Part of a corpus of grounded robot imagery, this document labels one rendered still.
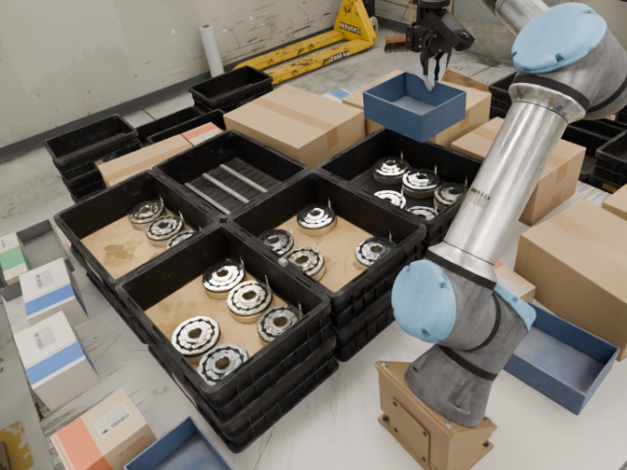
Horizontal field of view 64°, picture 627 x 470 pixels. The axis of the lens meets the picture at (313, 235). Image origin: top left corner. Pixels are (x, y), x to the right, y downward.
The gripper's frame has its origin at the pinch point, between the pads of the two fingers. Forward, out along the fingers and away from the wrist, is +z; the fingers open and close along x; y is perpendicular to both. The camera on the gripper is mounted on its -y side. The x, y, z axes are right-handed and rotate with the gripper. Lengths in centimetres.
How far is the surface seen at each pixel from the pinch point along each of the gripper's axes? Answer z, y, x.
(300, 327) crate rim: 24, -26, 59
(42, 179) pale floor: 118, 271, 83
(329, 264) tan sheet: 32, -7, 39
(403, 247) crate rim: 21.7, -22.7, 29.8
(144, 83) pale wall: 92, 326, -16
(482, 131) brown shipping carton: 24.1, 6.5, -30.3
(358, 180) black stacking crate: 30.3, 16.5, 10.9
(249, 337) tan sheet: 34, -14, 65
